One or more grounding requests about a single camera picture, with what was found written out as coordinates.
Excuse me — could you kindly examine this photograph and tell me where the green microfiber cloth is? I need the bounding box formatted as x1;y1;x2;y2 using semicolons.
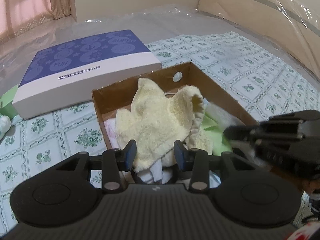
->
200;114;232;156

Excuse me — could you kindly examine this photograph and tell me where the white pink packaged tissue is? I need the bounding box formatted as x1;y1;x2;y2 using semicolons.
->
104;118;119;148

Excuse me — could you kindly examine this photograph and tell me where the blue surgical face mask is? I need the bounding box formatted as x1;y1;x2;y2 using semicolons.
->
138;159;173;184

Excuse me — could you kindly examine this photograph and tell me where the yellow fluffy towel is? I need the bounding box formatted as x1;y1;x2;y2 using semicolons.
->
116;78;205;173

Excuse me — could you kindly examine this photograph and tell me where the clear plastic bag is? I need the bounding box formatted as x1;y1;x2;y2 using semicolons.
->
204;99;272;171

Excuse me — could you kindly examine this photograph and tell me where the person's right hand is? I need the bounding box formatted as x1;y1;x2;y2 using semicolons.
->
302;179;320;194

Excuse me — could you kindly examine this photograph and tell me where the floral green white tablecloth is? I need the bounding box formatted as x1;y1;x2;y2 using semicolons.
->
1;32;319;233

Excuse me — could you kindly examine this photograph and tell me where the brown cardboard tray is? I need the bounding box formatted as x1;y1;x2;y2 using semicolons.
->
91;61;261;188

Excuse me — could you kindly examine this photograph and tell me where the clear plastic mattress cover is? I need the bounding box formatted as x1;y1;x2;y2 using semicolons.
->
0;3;320;93

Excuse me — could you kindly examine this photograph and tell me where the blue and white flat box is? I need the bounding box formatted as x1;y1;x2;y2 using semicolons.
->
12;30;161;119

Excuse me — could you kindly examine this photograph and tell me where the wooden headboard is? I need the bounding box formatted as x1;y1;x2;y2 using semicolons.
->
199;0;319;75

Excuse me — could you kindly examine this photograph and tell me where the white bunny plush toy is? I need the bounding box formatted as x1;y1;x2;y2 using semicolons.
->
0;115;11;140

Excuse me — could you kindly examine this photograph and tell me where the green rectangular box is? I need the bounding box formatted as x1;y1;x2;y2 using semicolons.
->
1;85;18;119

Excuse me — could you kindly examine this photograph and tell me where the pink curtain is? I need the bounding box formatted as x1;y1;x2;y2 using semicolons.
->
1;0;76;43

